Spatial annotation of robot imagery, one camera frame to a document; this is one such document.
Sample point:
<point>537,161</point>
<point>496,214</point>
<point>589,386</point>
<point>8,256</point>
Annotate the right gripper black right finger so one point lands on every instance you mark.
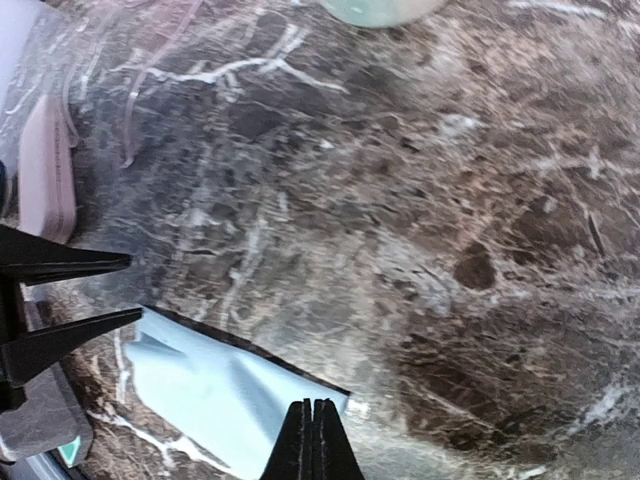
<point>332,455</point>

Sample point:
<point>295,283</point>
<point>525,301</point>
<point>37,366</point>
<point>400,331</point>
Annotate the cream ceramic mug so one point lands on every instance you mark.
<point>380,13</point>

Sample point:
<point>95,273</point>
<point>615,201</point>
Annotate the grey glasses case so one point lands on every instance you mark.
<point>51,419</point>

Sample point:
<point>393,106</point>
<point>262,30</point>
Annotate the pink glasses case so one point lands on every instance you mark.
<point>46,193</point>

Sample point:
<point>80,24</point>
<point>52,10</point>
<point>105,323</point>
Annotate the light blue cloth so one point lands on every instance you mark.
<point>228,400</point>

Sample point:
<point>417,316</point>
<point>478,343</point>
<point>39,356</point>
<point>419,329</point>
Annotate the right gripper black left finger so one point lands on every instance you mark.
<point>291,456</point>

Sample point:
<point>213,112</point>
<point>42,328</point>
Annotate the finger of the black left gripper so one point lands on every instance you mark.
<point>34,260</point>
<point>26,357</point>

